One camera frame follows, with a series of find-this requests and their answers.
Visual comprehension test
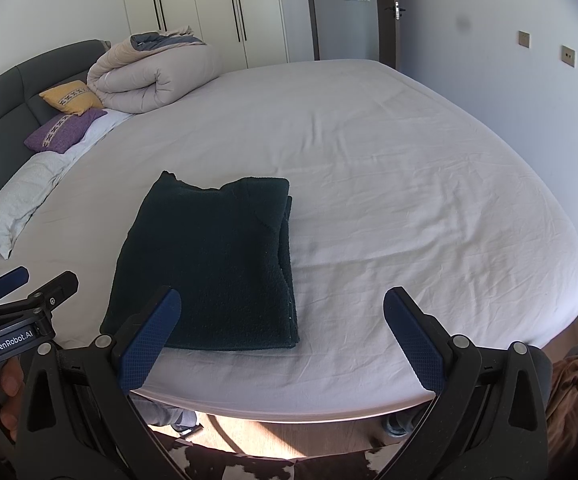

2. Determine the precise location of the yellow patterned pillow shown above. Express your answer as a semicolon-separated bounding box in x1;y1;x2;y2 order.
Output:
39;80;105;115

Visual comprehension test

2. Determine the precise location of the white wardrobe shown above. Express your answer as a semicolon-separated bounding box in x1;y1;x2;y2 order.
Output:
118;0;290;68

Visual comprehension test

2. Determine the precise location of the brown and white cowhide rug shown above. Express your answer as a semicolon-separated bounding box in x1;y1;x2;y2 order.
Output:
154;432;395;480

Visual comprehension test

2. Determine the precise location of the grey slipper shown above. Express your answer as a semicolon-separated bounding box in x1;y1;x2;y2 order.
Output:
169;410;205;436
381;407;422;437

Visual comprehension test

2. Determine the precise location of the dark green knit sweater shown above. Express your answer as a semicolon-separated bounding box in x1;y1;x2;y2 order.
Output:
99;170;301;352

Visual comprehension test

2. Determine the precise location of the purple patterned pillow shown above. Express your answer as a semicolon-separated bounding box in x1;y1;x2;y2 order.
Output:
24;108;108;154

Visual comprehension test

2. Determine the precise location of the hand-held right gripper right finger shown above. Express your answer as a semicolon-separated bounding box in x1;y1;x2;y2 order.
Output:
383;286;550;480

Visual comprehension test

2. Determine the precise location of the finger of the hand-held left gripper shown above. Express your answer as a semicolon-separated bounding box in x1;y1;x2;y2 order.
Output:
0;266;31;306
0;271;79;312

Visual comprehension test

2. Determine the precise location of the bed with white sheet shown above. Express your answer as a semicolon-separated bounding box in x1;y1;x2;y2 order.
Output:
0;58;578;423

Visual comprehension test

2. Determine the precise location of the beige folded duvet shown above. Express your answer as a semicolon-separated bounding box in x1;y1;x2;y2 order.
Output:
88;25;225;114

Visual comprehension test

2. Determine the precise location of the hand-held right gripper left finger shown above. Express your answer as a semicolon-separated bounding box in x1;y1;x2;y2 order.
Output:
12;286;190;480

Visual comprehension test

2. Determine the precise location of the white pillow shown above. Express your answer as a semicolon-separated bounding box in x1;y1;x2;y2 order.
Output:
69;109;137;153
0;150;82;260

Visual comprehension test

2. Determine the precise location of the brown cloth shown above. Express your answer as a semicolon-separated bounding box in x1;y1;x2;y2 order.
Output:
546;355;578;456

